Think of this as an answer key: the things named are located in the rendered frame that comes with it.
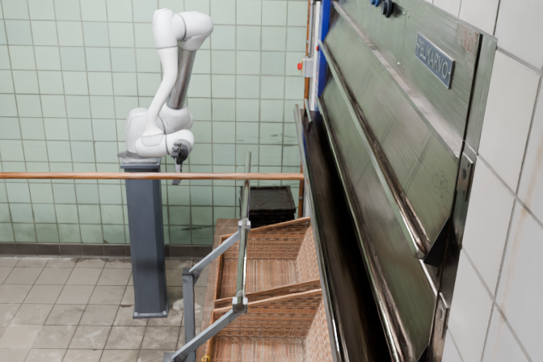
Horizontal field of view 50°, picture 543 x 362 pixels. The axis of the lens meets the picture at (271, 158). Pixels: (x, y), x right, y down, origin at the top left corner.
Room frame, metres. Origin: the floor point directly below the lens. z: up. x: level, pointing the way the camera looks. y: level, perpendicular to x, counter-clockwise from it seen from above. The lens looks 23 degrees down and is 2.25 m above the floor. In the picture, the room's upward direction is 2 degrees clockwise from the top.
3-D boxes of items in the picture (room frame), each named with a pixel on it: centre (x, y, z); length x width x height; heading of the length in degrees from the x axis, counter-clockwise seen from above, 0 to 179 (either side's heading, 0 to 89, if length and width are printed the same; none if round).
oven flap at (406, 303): (1.75, -0.28, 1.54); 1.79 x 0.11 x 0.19; 1
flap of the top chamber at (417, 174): (1.75, -0.28, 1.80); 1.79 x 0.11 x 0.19; 1
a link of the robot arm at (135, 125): (2.95, 0.70, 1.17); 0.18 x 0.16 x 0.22; 133
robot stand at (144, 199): (2.95, 0.71, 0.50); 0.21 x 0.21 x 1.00; 6
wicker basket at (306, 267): (2.32, 0.00, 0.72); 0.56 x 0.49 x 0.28; 2
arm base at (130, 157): (2.94, 0.73, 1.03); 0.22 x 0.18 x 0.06; 96
